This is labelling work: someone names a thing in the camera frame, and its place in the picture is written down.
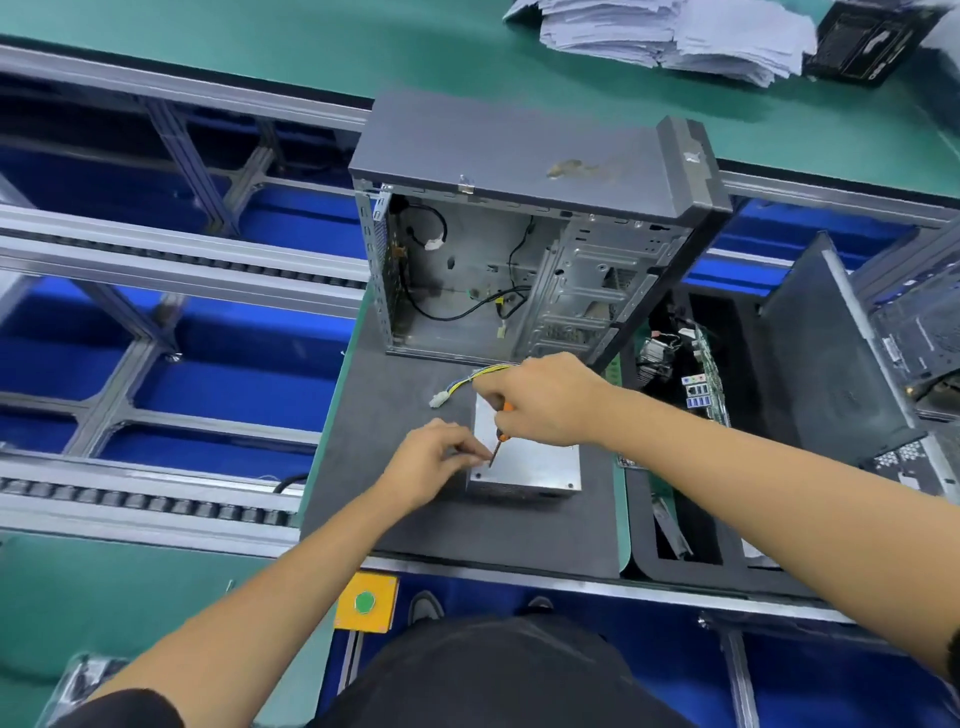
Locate person's left hand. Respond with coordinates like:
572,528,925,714
370,417,494,512

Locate person's right hand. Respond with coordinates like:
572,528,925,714
472,352,620,449

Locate orange-handled screwdriver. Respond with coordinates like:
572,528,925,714
489,397,516,470

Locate silver optical drive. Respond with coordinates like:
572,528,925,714
469,393,584,494

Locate power supply circuit board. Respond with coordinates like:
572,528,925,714
427,360,519,411

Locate silver power supply unit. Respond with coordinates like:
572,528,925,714
468,472,584,500

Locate person's left forearm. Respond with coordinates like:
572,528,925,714
90,487,414,728

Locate person's right forearm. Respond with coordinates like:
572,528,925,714
597,393,960,677

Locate person's left shoe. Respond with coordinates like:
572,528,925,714
406,588,447,629

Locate person's black trousers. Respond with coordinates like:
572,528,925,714
307,612,699,728

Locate person's black shirt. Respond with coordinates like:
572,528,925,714
52,622,960,728

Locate dark grey foam mat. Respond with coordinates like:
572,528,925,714
295,285,632,582

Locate processor cooler with fan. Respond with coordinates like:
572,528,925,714
634,330,692,384

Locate yellow box with green button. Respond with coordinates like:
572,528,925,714
333,570,402,635

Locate black foam tray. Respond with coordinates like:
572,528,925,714
615,285,902,605

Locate grey computer tower case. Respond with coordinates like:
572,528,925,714
855,217,960,422
348,85,735,369

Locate dark grey case side panel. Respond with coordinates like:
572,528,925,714
757,232,960,504

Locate silver perforated metal plate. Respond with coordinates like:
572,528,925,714
870,427,960,497

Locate stack of white papers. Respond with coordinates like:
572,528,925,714
502,0,819,89

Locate clear plastic screw box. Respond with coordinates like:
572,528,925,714
37,655,129,728

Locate black cardboard box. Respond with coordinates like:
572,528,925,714
810,0,950,84

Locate aluminium conveyor frame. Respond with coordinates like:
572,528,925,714
0,37,960,632

